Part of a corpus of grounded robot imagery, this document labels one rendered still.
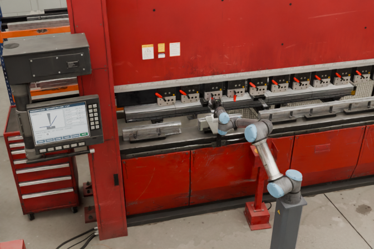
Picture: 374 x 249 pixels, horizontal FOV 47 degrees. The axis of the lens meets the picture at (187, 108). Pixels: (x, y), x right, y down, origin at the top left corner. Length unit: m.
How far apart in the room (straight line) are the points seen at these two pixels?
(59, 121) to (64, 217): 1.65
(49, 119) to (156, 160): 1.17
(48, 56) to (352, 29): 2.48
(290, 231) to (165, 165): 1.16
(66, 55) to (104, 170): 1.19
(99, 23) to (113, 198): 1.52
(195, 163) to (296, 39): 1.36
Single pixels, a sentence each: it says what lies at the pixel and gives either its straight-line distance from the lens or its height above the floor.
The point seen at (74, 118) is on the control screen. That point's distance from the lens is 2.91.
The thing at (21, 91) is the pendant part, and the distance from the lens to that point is 2.92.
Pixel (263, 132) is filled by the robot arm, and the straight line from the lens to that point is 3.08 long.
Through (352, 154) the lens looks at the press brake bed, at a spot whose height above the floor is 0.45.
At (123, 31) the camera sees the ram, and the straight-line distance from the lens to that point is 3.26.
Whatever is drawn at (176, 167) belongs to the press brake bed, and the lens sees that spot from 3.80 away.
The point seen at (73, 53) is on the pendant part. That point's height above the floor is 1.91.
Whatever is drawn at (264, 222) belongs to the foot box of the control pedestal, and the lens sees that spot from 4.19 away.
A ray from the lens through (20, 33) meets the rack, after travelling 4.88.
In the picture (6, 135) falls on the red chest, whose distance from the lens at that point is 3.83.
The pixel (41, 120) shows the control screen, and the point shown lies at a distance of 2.90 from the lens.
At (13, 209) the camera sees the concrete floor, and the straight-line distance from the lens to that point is 4.61.
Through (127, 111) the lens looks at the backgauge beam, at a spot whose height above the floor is 0.99.
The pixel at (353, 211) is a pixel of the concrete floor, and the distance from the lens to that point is 4.57.
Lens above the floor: 2.92
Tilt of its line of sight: 30 degrees down
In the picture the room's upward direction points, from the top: straight up
